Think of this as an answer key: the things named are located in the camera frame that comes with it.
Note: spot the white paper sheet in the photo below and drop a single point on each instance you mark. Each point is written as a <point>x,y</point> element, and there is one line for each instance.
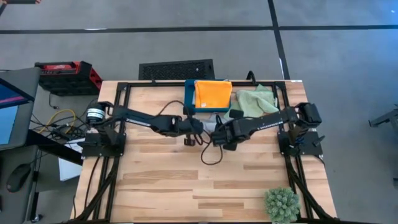
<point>68,171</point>

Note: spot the light green microfiber towel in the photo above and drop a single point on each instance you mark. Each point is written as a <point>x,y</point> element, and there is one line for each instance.
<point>255,102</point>

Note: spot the green plant in white pot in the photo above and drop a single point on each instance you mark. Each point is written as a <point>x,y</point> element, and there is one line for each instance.
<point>282,204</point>

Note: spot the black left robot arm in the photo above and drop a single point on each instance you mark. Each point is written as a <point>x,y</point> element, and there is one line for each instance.
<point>140,119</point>

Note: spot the black aluminium table frame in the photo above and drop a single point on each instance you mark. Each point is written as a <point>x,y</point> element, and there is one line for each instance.
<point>155,84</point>

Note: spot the orange microfiber towel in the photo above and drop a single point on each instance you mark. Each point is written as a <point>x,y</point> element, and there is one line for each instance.
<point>213,93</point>

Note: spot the teal plastic bin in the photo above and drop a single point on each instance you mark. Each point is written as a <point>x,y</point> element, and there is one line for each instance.
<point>188,96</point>

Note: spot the red and black toolbox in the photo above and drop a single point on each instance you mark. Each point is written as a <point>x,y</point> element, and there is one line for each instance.
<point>68,77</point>

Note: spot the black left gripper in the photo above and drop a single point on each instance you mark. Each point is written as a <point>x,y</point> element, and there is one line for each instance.
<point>191,126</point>

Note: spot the grey framed monitor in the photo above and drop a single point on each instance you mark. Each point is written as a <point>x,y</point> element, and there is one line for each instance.
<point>9,118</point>

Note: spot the black perforated panel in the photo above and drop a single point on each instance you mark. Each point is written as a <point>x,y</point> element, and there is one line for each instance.
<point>175,70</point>

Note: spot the black curved hook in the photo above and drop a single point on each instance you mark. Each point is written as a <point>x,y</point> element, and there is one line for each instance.
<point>252,74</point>

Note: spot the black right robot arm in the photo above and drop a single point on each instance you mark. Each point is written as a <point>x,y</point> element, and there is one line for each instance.
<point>267,123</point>

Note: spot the black computer mouse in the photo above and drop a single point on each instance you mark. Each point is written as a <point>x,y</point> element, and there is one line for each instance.
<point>18,177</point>

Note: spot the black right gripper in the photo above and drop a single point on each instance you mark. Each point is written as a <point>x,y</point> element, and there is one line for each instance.
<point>227,133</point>

